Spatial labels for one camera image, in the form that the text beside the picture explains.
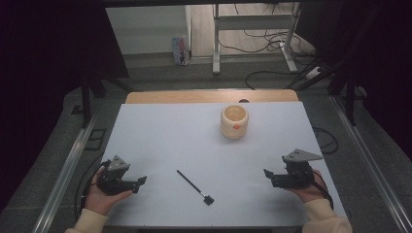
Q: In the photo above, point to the white partition panel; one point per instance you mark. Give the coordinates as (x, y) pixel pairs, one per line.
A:
(145, 29)

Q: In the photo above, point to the colourful printed box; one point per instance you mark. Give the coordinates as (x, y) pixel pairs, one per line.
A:
(180, 51)

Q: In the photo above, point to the black metal stand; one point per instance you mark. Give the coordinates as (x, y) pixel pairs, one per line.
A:
(350, 97)
(85, 100)

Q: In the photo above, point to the aluminium rail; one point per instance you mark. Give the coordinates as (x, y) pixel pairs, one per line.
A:
(64, 171)
(372, 155)

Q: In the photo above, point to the black eyebrow brush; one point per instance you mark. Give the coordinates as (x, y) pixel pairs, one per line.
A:
(194, 187)

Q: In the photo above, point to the white desk frame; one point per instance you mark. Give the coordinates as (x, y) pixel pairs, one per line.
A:
(252, 22)

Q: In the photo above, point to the cream ribbed cup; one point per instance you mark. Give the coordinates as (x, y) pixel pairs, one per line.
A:
(234, 124)

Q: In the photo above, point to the black floor frame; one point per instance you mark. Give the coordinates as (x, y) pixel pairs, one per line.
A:
(97, 130)

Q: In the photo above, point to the person's right hand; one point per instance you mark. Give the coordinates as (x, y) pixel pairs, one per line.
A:
(307, 194)

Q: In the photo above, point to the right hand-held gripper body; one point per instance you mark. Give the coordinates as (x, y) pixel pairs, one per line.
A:
(296, 176)

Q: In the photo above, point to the white power strip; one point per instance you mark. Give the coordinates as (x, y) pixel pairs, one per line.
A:
(313, 72)

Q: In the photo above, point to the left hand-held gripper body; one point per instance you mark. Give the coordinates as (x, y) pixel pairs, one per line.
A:
(111, 184)

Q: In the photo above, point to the person's left hand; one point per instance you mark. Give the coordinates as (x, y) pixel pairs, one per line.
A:
(97, 200)

